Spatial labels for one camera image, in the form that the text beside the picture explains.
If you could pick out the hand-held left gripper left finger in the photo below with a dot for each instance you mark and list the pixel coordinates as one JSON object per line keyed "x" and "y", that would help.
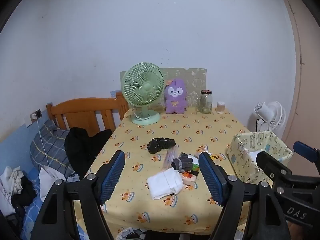
{"x": 111, "y": 177}

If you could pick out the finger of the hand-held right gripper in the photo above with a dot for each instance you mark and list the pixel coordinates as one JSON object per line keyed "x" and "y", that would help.
{"x": 306, "y": 152}
{"x": 272, "y": 163}

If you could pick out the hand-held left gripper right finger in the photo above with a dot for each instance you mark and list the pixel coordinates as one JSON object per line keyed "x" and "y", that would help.
{"x": 211, "y": 180}

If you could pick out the pink packet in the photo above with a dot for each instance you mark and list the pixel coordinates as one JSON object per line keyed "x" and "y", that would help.
{"x": 188, "y": 180}

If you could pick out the yellow printed storage box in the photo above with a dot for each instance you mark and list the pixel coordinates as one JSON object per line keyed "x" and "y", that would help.
{"x": 240, "y": 160}

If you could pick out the grey knitted gloves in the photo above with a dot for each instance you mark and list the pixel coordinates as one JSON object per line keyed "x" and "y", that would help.
{"x": 182, "y": 163}

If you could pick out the black garment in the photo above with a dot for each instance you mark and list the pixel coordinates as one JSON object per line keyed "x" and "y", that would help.
{"x": 80, "y": 150}

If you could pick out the white standing fan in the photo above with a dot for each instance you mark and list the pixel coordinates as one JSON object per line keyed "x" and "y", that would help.
{"x": 272, "y": 117}

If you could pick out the clear plastic packet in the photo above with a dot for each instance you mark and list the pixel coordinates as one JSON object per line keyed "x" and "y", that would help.
{"x": 170, "y": 156}

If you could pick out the yellow printed tablecloth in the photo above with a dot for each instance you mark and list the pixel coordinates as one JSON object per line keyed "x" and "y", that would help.
{"x": 155, "y": 210}

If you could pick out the black ruffled scrunchie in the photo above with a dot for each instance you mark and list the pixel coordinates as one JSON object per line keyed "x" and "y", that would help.
{"x": 160, "y": 145}

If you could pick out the blue white cloth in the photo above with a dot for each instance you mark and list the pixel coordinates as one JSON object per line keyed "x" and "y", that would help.
{"x": 131, "y": 233}

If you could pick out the white garment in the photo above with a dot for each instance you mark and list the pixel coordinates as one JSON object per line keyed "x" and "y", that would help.
{"x": 50, "y": 180}

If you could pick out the blue plaid pillow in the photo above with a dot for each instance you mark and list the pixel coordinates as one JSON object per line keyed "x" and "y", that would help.
{"x": 47, "y": 147}

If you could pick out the cotton swab container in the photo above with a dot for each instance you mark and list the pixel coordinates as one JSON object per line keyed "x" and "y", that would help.
{"x": 221, "y": 108}

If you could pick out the wooden bed headboard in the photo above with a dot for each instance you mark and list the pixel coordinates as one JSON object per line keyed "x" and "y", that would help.
{"x": 82, "y": 110}

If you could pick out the glass jar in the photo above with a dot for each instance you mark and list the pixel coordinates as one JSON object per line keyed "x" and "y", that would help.
{"x": 205, "y": 102}

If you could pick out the purple plush toy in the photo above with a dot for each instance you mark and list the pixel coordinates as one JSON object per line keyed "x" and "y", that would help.
{"x": 175, "y": 97}

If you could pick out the blue checked bed sheet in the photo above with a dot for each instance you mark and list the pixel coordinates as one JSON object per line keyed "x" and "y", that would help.
{"x": 30, "y": 221}

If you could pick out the green desk fan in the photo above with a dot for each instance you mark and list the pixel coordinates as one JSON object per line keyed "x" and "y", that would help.
{"x": 143, "y": 87}

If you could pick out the green printed cardboard sheet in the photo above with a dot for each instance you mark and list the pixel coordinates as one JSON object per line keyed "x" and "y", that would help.
{"x": 192, "y": 85}

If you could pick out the pile of clothes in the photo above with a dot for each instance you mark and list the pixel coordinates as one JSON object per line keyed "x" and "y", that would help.
{"x": 15, "y": 192}

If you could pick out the pink door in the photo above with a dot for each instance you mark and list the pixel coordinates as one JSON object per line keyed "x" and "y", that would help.
{"x": 307, "y": 55}

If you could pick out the wall socket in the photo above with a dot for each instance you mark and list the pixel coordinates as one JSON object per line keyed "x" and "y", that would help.
{"x": 36, "y": 115}

